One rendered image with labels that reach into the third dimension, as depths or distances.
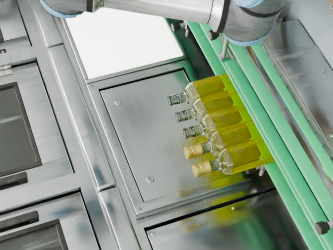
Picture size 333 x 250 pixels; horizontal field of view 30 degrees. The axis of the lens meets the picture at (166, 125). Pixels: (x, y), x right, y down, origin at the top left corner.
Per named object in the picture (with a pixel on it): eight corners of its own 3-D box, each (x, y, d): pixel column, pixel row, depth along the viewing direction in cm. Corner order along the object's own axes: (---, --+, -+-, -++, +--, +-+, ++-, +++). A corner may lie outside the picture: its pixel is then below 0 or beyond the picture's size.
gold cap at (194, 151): (197, 146, 165) (182, 150, 164) (199, 140, 162) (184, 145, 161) (202, 157, 164) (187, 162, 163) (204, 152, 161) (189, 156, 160)
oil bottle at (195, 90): (248, 78, 182) (180, 95, 176) (251, 65, 177) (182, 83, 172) (256, 92, 179) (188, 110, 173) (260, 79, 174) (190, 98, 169)
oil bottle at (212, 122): (266, 107, 176) (196, 127, 170) (269, 95, 171) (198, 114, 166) (274, 122, 173) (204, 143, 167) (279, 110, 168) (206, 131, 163)
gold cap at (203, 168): (213, 168, 158) (197, 173, 156) (211, 176, 160) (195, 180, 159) (207, 157, 159) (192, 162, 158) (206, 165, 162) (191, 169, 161)
